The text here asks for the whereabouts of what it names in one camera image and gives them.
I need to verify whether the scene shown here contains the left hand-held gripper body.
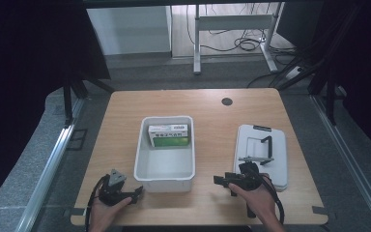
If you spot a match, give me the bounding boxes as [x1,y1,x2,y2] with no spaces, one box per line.
[98,168,133,208]

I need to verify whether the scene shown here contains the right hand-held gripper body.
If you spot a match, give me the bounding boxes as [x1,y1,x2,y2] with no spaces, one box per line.
[225,156,275,197]

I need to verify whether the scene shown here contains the white plastic bin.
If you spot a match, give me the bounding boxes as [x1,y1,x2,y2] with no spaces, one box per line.
[133,115,197,193]

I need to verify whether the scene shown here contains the white lid with black handle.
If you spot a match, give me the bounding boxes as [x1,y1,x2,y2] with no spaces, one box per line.
[233,124,288,192]

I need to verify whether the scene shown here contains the person's left hand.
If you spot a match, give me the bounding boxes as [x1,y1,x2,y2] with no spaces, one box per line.
[88,196,133,230]

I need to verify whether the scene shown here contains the person's right hand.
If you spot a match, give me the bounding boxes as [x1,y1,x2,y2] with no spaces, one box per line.
[227,173,278,224]

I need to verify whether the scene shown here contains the grey tape piece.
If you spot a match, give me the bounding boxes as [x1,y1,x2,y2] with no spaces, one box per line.
[67,207,87,218]
[311,205,329,216]

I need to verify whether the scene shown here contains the green and white medicine box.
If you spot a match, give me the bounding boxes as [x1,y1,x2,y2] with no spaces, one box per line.
[147,123,189,149]

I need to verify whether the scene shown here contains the black floor plate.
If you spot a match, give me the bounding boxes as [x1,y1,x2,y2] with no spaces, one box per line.
[66,128,89,152]

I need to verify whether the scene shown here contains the black metal stand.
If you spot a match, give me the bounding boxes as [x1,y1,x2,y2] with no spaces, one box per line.
[274,3,347,128]
[61,75,116,128]

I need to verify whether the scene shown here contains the white power strip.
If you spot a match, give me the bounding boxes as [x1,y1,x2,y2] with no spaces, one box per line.
[284,65,304,81]

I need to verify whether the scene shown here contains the black curtain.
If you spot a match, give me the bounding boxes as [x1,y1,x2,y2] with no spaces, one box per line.
[275,0,371,162]
[0,0,112,217]

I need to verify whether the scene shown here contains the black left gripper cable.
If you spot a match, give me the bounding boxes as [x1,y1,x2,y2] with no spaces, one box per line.
[84,174,111,232]

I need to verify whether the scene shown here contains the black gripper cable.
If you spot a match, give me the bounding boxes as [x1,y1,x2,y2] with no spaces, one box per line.
[260,174,286,225]
[84,174,111,232]

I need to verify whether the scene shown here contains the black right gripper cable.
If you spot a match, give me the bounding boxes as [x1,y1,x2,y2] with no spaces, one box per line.
[260,174,286,225]

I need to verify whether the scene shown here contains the aluminium floor rail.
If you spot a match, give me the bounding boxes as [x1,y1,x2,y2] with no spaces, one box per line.
[14,96,85,232]
[309,94,371,232]

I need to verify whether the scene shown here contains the black floor cables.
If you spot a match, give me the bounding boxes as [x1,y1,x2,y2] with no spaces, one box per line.
[185,3,299,57]

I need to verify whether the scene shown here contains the white metal desk frame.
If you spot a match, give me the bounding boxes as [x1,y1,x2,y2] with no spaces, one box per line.
[192,2,285,75]

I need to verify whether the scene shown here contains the white wall panel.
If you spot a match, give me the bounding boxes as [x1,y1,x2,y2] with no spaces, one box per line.
[86,5,172,56]

